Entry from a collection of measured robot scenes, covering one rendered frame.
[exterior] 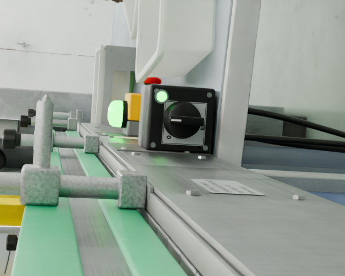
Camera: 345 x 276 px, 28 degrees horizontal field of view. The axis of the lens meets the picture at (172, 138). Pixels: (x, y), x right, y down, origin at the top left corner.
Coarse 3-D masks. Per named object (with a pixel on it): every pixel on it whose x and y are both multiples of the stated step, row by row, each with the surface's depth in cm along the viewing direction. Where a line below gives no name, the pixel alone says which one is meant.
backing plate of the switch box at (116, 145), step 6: (108, 144) 89; (114, 144) 88; (120, 144) 89; (126, 144) 89; (132, 144) 90; (120, 150) 79; (126, 150) 80; (132, 150) 80; (138, 150) 80; (144, 150) 81; (150, 150) 82
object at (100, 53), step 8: (96, 48) 170; (96, 56) 173; (104, 56) 158; (96, 64) 173; (104, 64) 158; (96, 72) 173; (104, 72) 158; (96, 80) 173; (96, 88) 173; (96, 96) 173; (96, 104) 158; (96, 112) 158; (96, 120) 158
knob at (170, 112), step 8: (176, 104) 80; (184, 104) 80; (192, 104) 81; (168, 112) 80; (176, 112) 80; (184, 112) 80; (192, 112) 80; (168, 120) 79; (176, 120) 78; (184, 120) 79; (192, 120) 79; (200, 120) 79; (168, 128) 80; (176, 128) 80; (184, 128) 80; (192, 128) 80; (176, 136) 81; (184, 136) 80
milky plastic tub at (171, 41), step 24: (144, 0) 106; (168, 0) 85; (192, 0) 86; (144, 24) 105; (168, 24) 85; (192, 24) 86; (144, 48) 105; (168, 48) 86; (192, 48) 87; (144, 72) 96; (168, 72) 100
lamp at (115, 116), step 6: (114, 102) 111; (120, 102) 112; (126, 102) 112; (108, 108) 112; (114, 108) 111; (120, 108) 111; (126, 108) 111; (108, 114) 112; (114, 114) 110; (120, 114) 111; (126, 114) 111; (108, 120) 112; (114, 120) 111; (120, 120) 111; (126, 120) 111; (120, 126) 112
